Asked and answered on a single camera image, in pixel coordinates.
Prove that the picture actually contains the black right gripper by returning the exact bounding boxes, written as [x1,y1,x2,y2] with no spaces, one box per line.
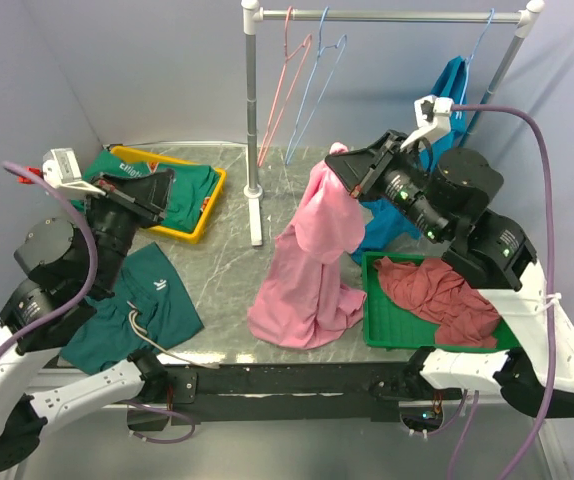
[324,128,449,243]

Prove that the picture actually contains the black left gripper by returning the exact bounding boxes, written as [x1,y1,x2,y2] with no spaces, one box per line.
[85,167,180,292]

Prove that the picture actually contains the light blue wire hanger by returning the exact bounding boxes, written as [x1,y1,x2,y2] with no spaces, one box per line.
[284,6,348,166]

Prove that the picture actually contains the pink t shirt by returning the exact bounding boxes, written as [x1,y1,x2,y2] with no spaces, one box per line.
[247,160,366,350]

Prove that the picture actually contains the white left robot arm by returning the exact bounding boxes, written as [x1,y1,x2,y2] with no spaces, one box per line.
[0,162,174,472]

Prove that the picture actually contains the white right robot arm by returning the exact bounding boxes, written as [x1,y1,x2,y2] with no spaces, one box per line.
[325,131,574,419]

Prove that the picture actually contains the green printed t shirt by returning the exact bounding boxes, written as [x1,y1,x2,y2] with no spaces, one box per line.
[83,150,219,233]

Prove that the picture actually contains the blue t shirt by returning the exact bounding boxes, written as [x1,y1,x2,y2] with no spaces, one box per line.
[350,56,470,264]

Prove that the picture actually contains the blue hanger with shirt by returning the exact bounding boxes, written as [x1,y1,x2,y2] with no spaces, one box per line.
[458,8,495,105]

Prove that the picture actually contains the dusty red t shirt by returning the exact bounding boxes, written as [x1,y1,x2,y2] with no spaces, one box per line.
[374,257,501,349]

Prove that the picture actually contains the yellow plastic tray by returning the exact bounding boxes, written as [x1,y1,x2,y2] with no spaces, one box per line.
[109,145,227,244]

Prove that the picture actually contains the dark green shorts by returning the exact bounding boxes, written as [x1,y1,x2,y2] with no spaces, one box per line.
[60,243,203,375]

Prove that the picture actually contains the green plastic tray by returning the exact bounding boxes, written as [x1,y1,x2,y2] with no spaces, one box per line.
[362,252,519,353]

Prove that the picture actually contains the silver clothes rack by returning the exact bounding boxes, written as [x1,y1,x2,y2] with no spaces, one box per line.
[241,1,545,247]

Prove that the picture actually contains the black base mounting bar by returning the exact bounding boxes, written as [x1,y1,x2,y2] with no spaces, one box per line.
[106,360,468,426]

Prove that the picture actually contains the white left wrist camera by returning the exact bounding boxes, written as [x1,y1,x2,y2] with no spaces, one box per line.
[25,148,101,200]

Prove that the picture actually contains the pink wire hanger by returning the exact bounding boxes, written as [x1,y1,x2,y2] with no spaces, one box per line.
[257,6,313,167]

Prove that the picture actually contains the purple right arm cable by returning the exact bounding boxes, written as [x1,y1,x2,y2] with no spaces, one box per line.
[446,103,556,480]

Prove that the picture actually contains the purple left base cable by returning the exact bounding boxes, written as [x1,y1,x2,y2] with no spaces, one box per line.
[126,399,196,445]

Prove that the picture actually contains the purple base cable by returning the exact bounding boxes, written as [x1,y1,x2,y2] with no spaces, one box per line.
[126,399,196,445]
[406,389,478,439]

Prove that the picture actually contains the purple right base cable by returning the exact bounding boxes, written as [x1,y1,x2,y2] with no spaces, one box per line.
[406,389,478,439]

